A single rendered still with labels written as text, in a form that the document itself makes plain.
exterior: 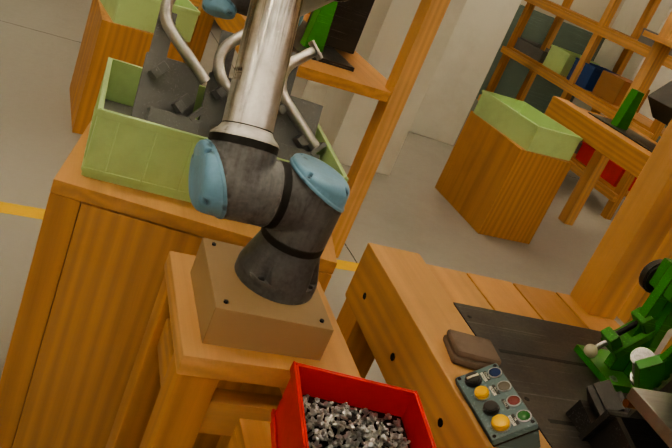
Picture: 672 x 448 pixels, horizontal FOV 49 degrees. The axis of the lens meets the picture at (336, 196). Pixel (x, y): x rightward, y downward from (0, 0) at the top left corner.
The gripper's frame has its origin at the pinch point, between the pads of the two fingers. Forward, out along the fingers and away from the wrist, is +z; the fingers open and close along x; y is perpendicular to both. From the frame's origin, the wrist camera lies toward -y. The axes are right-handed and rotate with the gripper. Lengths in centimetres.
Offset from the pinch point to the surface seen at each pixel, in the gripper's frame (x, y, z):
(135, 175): -34, -39, -11
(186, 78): -20.1, -13.6, 7.7
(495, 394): -88, -14, -86
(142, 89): -17.3, -25.0, 7.8
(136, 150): -28.9, -36.5, -13.4
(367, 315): -83, -15, -43
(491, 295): -97, 14, -42
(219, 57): -19.4, -4.6, 1.8
